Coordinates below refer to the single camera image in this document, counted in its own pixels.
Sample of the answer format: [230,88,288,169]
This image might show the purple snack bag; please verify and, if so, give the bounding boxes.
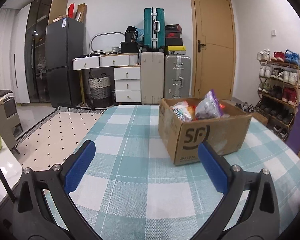
[195,89,229,120]

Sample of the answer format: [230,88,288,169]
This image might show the white orange noodle snack bag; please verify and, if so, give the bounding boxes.
[171,101,195,122]

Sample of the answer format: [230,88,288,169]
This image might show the brown SF cardboard box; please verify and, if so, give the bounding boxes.
[159,99,251,166]

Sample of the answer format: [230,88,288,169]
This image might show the purple gift bag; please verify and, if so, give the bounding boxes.
[286,103,300,154]

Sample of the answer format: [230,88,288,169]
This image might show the wooden shoe rack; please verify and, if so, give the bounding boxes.
[256,49,300,141]

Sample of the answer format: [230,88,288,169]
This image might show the beige dotted rug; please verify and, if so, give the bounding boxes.
[15,107,105,171]

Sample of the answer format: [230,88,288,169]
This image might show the teal checkered tablecloth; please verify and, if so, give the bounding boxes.
[43,104,300,240]

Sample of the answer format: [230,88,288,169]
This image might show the wooden door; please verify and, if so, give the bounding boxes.
[191,0,236,100]

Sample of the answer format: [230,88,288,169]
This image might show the silver suitcase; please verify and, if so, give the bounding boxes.
[164,55,191,99]

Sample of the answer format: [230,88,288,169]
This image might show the woven laundry basket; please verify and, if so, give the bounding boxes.
[88,73,113,108]

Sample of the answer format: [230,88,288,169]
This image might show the stacked shoe boxes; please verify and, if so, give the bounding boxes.
[165,24,186,55]

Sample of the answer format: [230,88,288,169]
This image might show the beige suitcase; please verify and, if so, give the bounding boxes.
[141,52,164,105]

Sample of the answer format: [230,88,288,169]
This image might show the white drawer desk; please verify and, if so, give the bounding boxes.
[73,53,141,104]

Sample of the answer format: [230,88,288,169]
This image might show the black refrigerator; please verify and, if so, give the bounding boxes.
[45,17,84,107]

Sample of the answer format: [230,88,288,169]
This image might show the teal suitcase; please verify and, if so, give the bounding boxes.
[142,7,165,52]

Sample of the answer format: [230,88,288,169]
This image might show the dark glass cabinet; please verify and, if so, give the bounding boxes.
[25,0,68,103]

